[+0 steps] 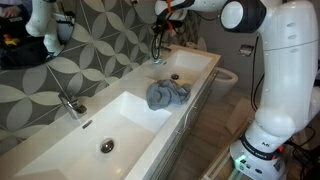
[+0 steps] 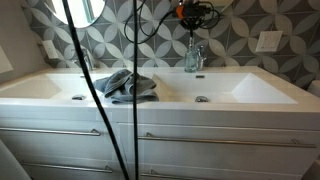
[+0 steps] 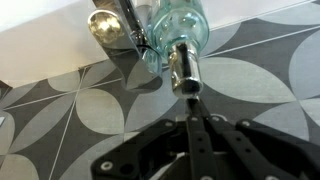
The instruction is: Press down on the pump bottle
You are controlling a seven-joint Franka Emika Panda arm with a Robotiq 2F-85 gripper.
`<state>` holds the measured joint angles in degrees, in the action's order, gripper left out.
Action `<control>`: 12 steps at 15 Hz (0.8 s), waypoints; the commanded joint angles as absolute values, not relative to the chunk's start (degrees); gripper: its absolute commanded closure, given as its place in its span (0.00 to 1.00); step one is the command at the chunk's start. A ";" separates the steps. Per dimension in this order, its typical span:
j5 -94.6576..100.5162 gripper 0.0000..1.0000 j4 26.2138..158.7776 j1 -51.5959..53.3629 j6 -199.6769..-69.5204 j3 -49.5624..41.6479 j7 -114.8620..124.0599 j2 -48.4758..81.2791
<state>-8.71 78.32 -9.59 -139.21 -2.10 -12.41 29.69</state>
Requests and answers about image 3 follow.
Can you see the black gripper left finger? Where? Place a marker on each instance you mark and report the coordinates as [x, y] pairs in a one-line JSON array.
[[200, 146]]

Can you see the clear glass pump bottle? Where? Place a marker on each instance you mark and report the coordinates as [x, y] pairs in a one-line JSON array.
[[180, 30]]

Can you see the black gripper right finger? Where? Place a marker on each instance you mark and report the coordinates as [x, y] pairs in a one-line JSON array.
[[266, 150]]

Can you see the chrome faucet with flat lever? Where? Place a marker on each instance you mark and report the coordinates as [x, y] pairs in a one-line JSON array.
[[110, 28]]

